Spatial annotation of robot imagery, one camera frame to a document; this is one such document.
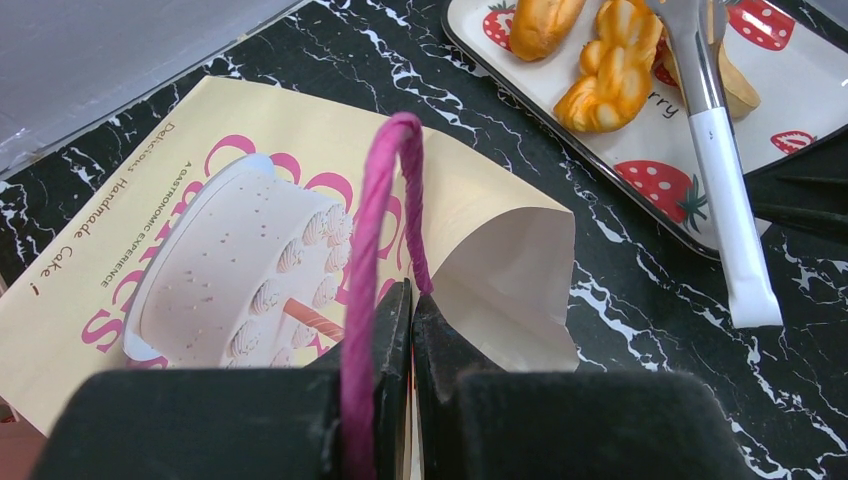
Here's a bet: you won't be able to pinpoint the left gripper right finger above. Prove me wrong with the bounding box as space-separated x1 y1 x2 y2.
411 296 752 479

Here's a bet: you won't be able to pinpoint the white strawberry print tray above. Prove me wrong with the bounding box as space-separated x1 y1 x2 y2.
442 1 847 259

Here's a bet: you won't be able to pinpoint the tan fake croissant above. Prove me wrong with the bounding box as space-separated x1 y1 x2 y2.
662 39 763 121

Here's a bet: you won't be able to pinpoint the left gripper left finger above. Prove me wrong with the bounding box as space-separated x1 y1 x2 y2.
29 279 413 480

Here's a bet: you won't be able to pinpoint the orange braided fake bread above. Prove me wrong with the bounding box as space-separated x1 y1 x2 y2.
553 0 663 133

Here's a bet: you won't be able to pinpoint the pink and tan paper bag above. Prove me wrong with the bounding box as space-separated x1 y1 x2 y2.
1 77 578 479

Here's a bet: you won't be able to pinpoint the metal tongs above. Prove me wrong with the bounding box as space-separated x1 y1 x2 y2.
646 0 783 328

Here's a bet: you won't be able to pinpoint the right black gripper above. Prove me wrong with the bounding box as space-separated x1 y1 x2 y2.
745 129 847 244

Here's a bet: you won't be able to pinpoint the long orange fake baguette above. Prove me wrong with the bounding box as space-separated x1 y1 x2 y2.
509 0 585 62

